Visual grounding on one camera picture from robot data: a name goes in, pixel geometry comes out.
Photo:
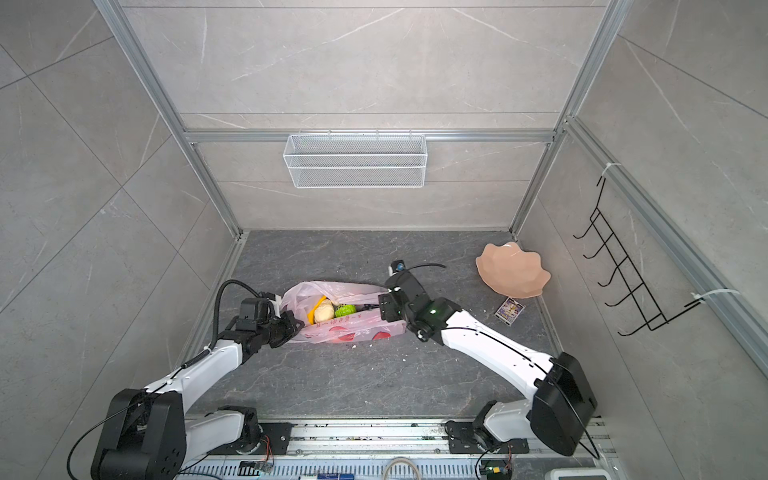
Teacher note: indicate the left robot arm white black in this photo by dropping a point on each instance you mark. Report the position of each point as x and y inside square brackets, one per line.
[148, 433]

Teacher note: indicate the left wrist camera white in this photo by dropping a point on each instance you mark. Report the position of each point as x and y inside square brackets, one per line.
[275, 302]

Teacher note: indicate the small printed card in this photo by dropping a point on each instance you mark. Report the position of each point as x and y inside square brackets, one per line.
[509, 311]

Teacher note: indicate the yellow fake banana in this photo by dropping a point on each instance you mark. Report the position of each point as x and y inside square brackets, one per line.
[311, 313]

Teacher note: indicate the green fake fruit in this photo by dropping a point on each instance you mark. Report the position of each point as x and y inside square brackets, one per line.
[344, 310]

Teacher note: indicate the pink scalloped plate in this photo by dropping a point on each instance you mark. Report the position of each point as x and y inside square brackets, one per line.
[512, 272]

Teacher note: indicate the black wire hook rack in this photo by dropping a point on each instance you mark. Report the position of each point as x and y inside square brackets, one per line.
[626, 273]

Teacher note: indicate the pink plastic bag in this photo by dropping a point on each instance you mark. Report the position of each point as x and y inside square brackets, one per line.
[361, 326]

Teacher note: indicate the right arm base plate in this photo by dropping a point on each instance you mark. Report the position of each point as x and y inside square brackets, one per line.
[465, 438]

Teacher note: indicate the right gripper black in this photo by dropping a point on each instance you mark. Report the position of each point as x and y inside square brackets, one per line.
[388, 307]

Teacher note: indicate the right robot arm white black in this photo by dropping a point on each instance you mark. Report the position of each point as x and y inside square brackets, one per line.
[558, 401]

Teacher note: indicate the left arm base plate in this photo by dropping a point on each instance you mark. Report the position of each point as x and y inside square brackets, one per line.
[263, 438]

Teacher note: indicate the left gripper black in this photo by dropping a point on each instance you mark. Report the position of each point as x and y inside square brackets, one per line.
[292, 329]

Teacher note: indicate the beige fake fruit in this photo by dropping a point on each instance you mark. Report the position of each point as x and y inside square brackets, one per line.
[323, 312]

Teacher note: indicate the white wire mesh basket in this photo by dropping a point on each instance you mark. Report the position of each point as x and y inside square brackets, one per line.
[359, 160]

